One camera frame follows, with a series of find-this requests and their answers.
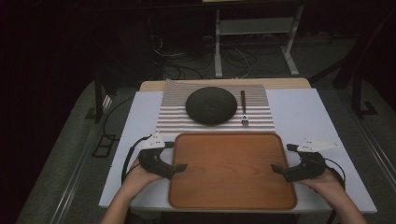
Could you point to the dark round plate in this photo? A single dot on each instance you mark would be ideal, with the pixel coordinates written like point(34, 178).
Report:
point(211, 105)

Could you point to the black metal stand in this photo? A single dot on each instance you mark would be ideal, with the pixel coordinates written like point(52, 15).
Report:
point(99, 93)
point(358, 87)

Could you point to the person's left hand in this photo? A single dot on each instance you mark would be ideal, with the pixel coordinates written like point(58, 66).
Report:
point(138, 179)

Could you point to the white metal table frame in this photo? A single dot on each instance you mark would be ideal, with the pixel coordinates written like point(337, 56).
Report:
point(255, 26)

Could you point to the brown wooden tray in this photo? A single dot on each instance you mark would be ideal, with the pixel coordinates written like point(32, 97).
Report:
point(232, 174)

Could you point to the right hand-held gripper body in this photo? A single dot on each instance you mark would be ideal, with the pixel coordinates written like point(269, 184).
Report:
point(306, 168)

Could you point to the striped placemat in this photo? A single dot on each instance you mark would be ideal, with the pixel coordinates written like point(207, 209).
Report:
point(174, 118)

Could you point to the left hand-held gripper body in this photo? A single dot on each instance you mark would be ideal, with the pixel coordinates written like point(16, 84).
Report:
point(152, 161)

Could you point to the person's right hand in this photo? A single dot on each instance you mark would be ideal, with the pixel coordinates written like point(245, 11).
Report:
point(323, 183)

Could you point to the black floor bracket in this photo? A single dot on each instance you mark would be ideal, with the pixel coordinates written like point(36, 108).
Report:
point(104, 146)

